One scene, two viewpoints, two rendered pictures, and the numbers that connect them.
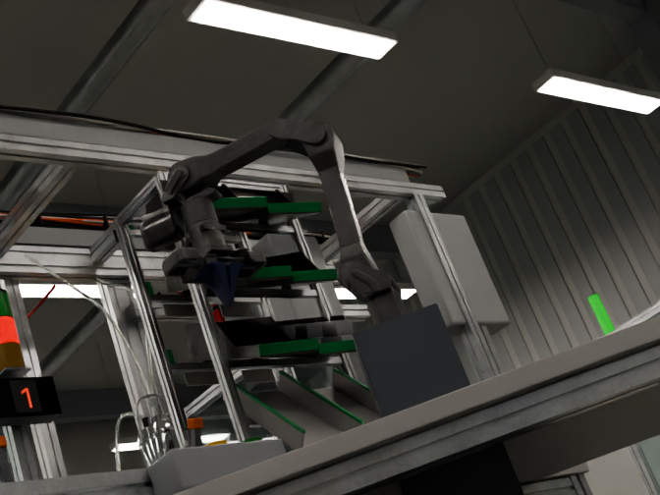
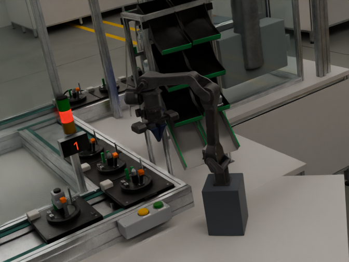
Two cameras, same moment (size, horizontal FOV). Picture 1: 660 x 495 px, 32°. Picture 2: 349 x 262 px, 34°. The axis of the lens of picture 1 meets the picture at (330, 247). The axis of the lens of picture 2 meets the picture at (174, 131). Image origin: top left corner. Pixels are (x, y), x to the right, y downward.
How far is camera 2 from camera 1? 1.73 m
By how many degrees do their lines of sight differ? 50
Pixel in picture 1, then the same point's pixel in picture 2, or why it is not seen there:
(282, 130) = (191, 83)
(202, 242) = (150, 116)
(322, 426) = (198, 146)
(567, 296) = not seen: outside the picture
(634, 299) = not seen: outside the picture
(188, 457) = (130, 227)
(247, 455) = (154, 218)
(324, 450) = not seen: outside the picture
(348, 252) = (209, 149)
